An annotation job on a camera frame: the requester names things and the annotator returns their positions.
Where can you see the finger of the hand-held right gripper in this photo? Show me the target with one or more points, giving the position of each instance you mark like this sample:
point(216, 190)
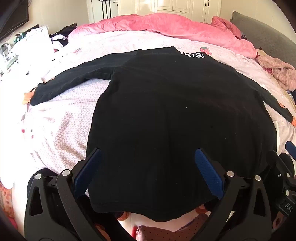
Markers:
point(291, 147)
point(278, 165)

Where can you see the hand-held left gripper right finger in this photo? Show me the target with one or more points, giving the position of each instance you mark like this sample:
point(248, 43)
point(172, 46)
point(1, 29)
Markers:
point(208, 173)

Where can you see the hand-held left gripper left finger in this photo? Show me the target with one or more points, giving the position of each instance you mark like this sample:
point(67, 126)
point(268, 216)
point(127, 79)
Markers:
point(86, 171)

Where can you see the black long-sleeved shirt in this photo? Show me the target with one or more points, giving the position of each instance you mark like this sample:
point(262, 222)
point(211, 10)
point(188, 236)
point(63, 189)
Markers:
point(173, 115)

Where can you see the pile of dark clothes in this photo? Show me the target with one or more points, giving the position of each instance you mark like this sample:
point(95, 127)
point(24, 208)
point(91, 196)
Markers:
point(62, 32)

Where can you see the beige blanket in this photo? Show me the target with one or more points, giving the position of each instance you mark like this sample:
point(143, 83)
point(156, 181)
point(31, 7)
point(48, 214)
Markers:
point(289, 96)

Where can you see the pink printed bedsheet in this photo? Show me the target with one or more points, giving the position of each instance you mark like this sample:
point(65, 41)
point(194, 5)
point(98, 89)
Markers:
point(69, 120)

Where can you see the maroon dotted cloth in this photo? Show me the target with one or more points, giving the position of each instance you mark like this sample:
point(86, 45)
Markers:
point(171, 229)

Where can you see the pink fluffy garment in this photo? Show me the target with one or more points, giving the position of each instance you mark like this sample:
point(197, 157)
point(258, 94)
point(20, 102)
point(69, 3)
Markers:
point(279, 69)

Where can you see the red patterned cloth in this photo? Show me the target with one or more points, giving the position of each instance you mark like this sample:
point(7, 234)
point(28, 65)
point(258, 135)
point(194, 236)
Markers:
point(269, 70)

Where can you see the orange floral cloth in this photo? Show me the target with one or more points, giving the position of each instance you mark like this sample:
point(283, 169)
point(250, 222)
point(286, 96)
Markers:
point(5, 199)

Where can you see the grey quilted headboard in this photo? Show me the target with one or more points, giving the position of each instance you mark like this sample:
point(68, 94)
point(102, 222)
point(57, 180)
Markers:
point(266, 39)

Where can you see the blue patterned cloth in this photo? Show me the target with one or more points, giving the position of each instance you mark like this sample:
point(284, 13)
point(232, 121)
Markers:
point(243, 36)

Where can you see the white dresser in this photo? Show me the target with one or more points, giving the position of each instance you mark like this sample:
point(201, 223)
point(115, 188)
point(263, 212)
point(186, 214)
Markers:
point(34, 44)

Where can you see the heap of small household items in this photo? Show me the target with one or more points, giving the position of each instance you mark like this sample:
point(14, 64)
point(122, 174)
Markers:
point(8, 55)

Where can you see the pink plush quilt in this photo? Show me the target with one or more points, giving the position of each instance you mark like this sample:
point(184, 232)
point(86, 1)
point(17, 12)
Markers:
point(161, 25)

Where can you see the white door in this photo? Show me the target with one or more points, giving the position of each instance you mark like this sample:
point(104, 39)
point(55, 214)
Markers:
point(93, 11)

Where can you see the white wardrobe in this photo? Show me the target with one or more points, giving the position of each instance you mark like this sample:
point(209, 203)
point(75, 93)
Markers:
point(180, 7)

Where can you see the black television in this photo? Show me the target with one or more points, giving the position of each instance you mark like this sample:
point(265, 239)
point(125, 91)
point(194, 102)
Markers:
point(13, 18)

